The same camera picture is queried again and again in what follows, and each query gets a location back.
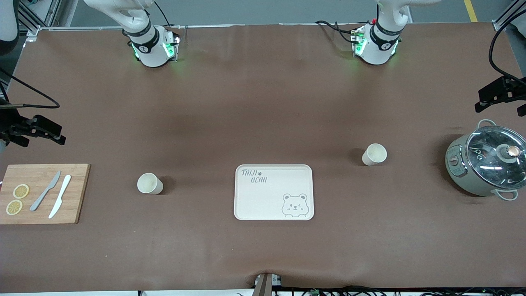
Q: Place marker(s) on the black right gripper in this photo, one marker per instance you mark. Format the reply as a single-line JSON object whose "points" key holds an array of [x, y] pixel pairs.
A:
{"points": [[8, 122]]}

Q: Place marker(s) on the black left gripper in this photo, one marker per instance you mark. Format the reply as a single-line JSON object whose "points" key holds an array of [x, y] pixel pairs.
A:
{"points": [[511, 89]]}

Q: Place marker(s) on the white IKEA cup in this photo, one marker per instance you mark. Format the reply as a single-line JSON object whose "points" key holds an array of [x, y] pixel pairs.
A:
{"points": [[148, 183], [374, 154]]}

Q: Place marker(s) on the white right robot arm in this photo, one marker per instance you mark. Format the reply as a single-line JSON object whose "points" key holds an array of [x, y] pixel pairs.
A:
{"points": [[150, 51]]}

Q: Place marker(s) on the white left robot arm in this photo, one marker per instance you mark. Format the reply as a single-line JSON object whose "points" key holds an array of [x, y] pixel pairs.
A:
{"points": [[376, 51]]}

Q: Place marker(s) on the cream tray with bear print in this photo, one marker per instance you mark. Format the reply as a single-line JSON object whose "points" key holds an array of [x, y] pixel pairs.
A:
{"points": [[271, 197]]}

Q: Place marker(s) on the glass pot lid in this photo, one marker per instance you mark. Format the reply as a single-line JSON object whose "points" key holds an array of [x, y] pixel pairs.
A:
{"points": [[489, 156]]}

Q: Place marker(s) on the grey plastic knife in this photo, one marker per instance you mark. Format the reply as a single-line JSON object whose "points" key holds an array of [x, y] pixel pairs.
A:
{"points": [[44, 192]]}

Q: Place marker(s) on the white plastic knife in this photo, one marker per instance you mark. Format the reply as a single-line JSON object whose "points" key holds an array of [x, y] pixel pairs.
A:
{"points": [[61, 195]]}

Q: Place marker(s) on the lemon slice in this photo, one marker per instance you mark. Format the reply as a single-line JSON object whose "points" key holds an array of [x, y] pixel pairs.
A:
{"points": [[21, 191], [14, 207]]}

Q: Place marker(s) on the bamboo cutting board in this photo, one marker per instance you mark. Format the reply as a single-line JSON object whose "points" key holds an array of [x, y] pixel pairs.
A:
{"points": [[78, 193]]}

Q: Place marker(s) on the grey-green electric cooking pot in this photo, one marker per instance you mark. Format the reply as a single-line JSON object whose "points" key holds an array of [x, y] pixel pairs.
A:
{"points": [[456, 168]]}

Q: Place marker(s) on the brown table mat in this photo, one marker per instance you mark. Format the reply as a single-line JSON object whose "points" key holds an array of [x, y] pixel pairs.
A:
{"points": [[263, 102]]}

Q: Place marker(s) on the aluminium frame profile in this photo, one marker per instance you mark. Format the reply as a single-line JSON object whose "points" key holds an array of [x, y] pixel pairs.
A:
{"points": [[507, 14], [31, 20]]}

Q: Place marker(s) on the camera stand at table edge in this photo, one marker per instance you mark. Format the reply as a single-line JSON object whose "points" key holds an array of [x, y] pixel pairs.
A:
{"points": [[263, 287]]}

